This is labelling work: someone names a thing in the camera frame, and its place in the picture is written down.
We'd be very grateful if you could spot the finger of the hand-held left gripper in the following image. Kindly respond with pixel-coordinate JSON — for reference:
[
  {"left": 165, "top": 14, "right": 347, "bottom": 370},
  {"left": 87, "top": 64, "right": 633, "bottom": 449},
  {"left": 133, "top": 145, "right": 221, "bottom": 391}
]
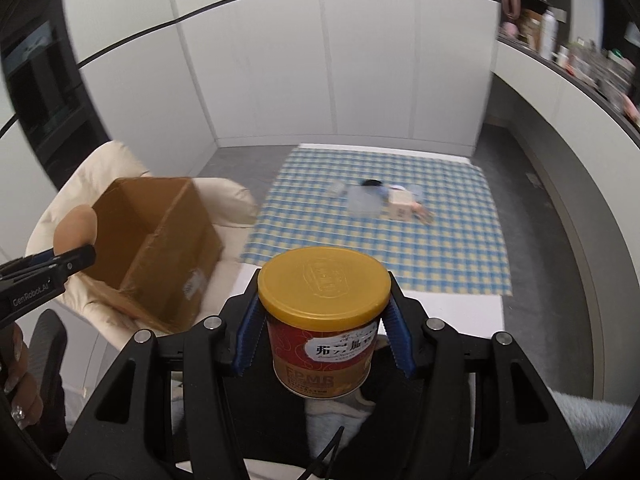
[
  {"left": 47, "top": 244, "right": 97, "bottom": 282},
  {"left": 0, "top": 248, "right": 57, "bottom": 277}
]

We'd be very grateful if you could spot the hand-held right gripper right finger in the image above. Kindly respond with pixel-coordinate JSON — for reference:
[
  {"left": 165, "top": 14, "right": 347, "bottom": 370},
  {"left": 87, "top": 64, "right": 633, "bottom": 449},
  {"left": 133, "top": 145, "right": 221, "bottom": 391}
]
[{"left": 382, "top": 272, "right": 621, "bottom": 480}]

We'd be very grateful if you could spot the brown cardboard box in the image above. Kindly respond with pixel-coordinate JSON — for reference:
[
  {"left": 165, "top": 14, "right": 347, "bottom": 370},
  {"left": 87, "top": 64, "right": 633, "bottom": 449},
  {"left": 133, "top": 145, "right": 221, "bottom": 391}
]
[{"left": 82, "top": 176, "right": 225, "bottom": 336}]

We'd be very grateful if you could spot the white curved counter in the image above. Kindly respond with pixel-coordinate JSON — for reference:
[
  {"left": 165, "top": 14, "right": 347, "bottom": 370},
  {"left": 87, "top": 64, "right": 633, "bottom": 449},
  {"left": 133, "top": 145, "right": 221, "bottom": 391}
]
[{"left": 472, "top": 37, "right": 640, "bottom": 411}]

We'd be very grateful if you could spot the pale pink cube box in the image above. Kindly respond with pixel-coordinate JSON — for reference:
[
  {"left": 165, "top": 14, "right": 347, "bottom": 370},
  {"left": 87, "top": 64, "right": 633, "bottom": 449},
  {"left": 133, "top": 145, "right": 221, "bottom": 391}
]
[{"left": 387, "top": 187, "right": 417, "bottom": 222}]

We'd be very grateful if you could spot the black mesh office chair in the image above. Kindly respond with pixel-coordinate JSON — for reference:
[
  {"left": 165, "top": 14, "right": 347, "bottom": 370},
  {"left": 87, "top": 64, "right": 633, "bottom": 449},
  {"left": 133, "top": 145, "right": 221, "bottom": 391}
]
[{"left": 24, "top": 309, "right": 70, "bottom": 453}]

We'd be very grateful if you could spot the red can with yellow lid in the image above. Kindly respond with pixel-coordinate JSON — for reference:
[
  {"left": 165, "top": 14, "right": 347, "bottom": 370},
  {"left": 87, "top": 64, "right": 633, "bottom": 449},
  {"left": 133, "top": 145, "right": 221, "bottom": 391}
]
[{"left": 257, "top": 247, "right": 392, "bottom": 399}]

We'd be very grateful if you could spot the cream padded armchair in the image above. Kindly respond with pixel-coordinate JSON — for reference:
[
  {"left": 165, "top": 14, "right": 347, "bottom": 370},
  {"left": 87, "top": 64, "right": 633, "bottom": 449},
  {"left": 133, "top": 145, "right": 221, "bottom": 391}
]
[{"left": 25, "top": 141, "right": 258, "bottom": 356}]

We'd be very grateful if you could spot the black glass cabinet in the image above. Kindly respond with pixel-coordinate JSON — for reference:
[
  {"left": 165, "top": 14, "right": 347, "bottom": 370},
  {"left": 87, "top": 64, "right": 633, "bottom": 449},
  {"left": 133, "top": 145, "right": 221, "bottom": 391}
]
[{"left": 0, "top": 0, "right": 112, "bottom": 196}]

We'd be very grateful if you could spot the person's left hand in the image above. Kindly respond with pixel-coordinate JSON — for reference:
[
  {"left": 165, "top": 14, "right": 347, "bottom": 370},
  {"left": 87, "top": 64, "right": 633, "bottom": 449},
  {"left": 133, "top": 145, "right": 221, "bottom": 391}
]
[{"left": 0, "top": 324, "right": 45, "bottom": 431}]

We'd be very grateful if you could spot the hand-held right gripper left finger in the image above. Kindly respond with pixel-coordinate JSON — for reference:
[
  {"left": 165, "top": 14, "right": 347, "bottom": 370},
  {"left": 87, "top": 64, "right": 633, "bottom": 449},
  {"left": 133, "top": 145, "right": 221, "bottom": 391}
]
[{"left": 57, "top": 275, "right": 264, "bottom": 480}]

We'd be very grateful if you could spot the small brown carton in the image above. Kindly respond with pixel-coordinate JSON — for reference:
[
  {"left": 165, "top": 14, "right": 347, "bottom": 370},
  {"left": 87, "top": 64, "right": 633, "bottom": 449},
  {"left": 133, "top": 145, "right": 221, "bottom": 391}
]
[{"left": 519, "top": 10, "right": 545, "bottom": 52}]

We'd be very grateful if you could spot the white round object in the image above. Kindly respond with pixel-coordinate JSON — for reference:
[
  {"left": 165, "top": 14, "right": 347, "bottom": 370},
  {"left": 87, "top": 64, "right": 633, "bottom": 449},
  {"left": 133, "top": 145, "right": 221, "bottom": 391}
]
[{"left": 348, "top": 186, "right": 387, "bottom": 218}]

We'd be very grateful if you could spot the blue yellow checkered cloth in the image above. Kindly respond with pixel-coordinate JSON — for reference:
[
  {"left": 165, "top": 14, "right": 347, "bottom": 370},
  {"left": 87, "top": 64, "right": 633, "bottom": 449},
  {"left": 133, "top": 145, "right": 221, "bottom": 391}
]
[{"left": 240, "top": 145, "right": 515, "bottom": 298}]

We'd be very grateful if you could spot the white spray can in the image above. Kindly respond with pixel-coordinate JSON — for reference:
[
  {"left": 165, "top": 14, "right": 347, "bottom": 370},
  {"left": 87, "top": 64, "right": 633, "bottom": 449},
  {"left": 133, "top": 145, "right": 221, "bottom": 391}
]
[{"left": 539, "top": 7, "right": 559, "bottom": 61}]

